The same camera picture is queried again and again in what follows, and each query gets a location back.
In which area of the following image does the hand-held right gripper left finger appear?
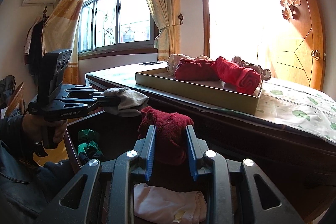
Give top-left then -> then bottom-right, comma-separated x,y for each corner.
34,125 -> 156,224

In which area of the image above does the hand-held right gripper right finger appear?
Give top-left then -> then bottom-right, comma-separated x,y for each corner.
185,125 -> 305,224

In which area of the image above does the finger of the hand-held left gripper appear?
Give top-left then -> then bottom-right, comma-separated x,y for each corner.
63,84 -> 108,97
60,95 -> 121,110

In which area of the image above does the dark red knitted sock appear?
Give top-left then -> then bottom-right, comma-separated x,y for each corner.
138,106 -> 195,165

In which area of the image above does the dark wooden drawer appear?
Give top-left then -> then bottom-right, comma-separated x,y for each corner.
63,109 -> 210,224

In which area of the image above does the white underwear with grey marks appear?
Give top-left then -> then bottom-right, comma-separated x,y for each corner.
103,88 -> 150,117

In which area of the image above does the green and navy sock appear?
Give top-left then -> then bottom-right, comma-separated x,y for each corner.
77,129 -> 103,164

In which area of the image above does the pink underwear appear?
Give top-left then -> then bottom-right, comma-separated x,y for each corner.
133,182 -> 208,224

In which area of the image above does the beige cardboard tray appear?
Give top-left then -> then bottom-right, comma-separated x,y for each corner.
135,68 -> 264,115

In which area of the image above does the deep red underwear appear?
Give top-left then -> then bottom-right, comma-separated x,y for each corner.
175,59 -> 221,81

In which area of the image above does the beige underwear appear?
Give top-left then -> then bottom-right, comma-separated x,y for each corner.
167,54 -> 196,74

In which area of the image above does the bright red underwear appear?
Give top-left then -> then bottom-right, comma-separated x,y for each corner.
214,56 -> 261,95

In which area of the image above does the tan underwear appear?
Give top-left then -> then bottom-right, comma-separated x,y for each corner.
193,54 -> 214,62

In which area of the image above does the white ruffled underwear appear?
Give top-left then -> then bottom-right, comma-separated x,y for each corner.
231,55 -> 272,81

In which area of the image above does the person's left forearm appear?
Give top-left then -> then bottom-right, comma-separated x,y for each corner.
0,109 -> 37,161

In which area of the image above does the person's left hand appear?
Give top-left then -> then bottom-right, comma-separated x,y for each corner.
22,114 -> 68,146

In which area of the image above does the hanging dark coat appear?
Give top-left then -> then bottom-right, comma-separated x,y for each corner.
28,21 -> 47,75

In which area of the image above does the hanging light shirt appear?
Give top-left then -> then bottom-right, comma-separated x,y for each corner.
24,22 -> 36,55

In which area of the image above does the wicker chair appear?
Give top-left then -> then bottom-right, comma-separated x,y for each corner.
5,81 -> 27,117

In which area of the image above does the grey bag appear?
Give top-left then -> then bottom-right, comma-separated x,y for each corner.
0,76 -> 17,106

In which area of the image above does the dark wooden table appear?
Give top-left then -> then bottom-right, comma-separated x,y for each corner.
85,64 -> 336,216

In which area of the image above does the dark framed window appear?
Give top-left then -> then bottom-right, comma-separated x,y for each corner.
77,0 -> 158,55

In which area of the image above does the cloud print plastic tablecloth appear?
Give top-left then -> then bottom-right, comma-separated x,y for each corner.
88,64 -> 336,146

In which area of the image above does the orange wooden door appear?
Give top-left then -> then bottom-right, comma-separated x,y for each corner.
259,0 -> 327,90

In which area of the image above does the wooden character door ornament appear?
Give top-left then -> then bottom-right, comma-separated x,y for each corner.
279,0 -> 301,20

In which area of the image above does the wooden door frame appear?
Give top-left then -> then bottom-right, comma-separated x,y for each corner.
197,0 -> 265,58

